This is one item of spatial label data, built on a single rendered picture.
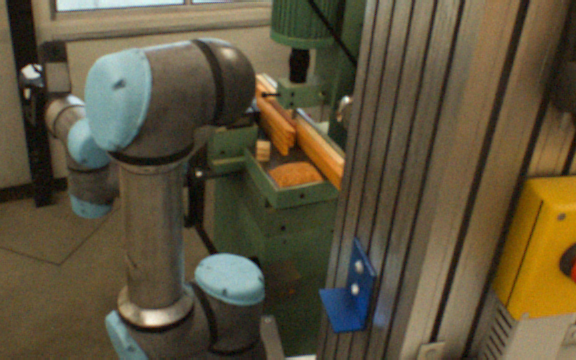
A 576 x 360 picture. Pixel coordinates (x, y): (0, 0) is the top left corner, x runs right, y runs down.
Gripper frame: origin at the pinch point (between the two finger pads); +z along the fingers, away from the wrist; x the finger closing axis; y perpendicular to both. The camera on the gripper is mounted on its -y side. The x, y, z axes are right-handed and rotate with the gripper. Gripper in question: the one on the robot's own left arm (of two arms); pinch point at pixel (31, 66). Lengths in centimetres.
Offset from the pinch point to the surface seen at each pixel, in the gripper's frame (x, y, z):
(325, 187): 66, 27, -27
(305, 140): 71, 21, -12
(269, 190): 54, 29, -20
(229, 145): 53, 25, 0
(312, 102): 76, 12, -6
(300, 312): 74, 75, -23
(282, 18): 61, -12, -3
